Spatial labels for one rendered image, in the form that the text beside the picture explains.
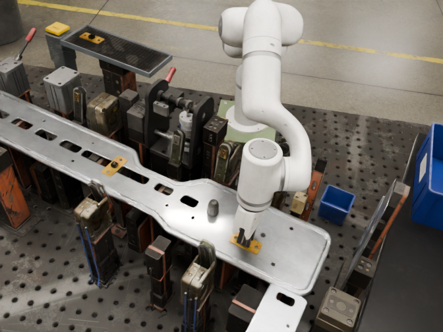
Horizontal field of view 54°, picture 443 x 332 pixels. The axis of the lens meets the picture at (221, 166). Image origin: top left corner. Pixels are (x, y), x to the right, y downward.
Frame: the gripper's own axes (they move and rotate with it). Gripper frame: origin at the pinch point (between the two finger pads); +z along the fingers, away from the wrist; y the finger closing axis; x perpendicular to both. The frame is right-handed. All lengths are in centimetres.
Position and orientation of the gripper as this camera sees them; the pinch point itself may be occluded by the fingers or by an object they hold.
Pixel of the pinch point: (246, 236)
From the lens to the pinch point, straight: 115.3
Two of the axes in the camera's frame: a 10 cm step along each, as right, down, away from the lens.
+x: 8.8, 3.8, -2.8
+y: -4.7, 6.1, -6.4
